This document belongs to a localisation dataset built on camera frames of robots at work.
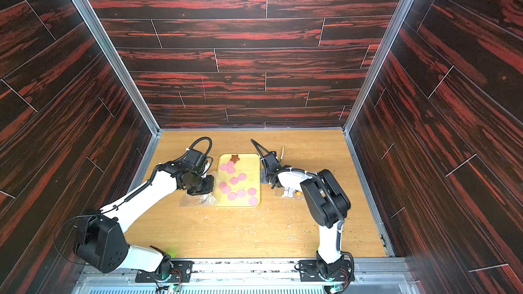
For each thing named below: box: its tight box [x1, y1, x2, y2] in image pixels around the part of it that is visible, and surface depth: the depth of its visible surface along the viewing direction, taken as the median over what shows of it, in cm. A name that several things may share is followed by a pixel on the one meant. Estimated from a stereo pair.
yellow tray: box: [215, 153, 261, 209], surface depth 101 cm
